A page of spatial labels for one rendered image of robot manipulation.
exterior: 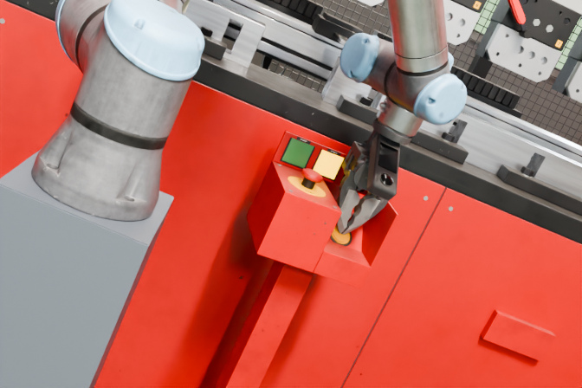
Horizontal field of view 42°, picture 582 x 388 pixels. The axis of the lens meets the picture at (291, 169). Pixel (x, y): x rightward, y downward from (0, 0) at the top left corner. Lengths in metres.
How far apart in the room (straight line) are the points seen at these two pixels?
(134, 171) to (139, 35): 0.16
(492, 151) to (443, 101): 0.67
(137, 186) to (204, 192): 0.68
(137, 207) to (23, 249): 0.13
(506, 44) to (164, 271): 0.87
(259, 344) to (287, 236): 0.25
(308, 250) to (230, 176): 0.34
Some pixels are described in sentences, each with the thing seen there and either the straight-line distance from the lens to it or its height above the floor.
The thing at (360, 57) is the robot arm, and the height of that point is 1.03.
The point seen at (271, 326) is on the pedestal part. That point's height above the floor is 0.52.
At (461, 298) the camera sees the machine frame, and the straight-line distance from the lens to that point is 1.71.
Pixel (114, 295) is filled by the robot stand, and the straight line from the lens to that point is 0.88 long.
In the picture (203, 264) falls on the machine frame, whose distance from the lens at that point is 1.61.
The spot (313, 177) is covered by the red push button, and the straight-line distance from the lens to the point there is 1.28.
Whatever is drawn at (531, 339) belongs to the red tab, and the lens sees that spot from 1.78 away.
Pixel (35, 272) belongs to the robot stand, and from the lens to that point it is 0.90.
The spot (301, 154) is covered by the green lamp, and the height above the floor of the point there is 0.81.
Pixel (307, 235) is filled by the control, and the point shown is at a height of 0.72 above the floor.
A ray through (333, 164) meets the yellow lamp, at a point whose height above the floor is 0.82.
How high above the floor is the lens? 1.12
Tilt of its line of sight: 14 degrees down
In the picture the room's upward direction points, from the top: 25 degrees clockwise
